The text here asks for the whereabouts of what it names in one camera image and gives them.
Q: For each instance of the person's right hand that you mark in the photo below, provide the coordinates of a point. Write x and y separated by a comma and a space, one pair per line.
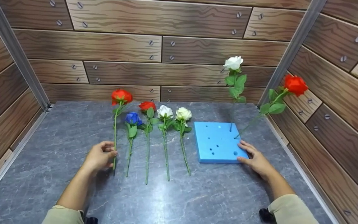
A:
258, 161

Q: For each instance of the person's left hand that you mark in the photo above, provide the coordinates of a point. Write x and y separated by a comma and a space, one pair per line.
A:
98, 158

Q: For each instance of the person's left index finger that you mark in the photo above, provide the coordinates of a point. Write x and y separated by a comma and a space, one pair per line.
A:
107, 144

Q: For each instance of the person's left thumb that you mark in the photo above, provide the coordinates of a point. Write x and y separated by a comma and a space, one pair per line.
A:
111, 153

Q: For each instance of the person's right thumb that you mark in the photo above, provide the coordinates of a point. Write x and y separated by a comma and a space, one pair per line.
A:
243, 159

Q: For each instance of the person's right index finger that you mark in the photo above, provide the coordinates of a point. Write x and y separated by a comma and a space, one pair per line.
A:
245, 146

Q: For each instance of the blue foam block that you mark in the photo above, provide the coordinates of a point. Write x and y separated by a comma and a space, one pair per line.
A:
216, 140

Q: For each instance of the person's left forearm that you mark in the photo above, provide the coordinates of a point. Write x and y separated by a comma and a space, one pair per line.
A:
73, 193

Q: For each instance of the person's right forearm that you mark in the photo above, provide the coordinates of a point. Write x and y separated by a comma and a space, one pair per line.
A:
286, 202

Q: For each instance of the blue artificial rose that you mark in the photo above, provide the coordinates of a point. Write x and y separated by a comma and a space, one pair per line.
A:
133, 118

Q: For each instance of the small red artificial rose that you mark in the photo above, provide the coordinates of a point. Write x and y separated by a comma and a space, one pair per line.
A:
147, 105

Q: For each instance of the black rounded object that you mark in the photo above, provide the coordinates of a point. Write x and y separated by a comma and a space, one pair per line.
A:
89, 219
266, 215

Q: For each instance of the white artificial rose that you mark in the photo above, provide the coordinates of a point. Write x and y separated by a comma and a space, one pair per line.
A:
233, 62
165, 111

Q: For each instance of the cream artificial rose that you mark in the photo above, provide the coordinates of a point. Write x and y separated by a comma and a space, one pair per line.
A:
183, 114

